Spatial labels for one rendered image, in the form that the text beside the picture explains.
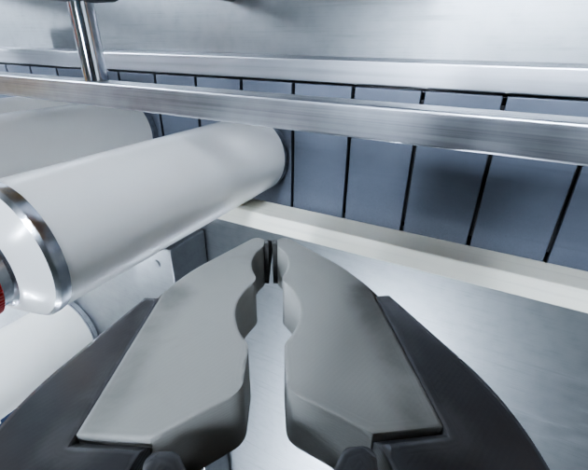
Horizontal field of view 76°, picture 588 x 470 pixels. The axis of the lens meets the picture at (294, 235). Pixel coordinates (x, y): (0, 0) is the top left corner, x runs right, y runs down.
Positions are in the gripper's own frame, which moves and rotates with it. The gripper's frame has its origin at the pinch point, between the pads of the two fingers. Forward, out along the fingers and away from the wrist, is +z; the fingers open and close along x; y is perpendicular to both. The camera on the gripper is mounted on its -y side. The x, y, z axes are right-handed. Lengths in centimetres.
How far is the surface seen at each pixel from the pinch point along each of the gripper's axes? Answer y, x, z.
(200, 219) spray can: 1.5, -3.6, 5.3
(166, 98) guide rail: -4.0, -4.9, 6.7
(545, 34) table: -6.9, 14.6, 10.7
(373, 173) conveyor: 0.6, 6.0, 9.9
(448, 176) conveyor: 0.1, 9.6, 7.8
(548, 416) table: 19.1, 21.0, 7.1
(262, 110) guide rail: -3.9, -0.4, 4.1
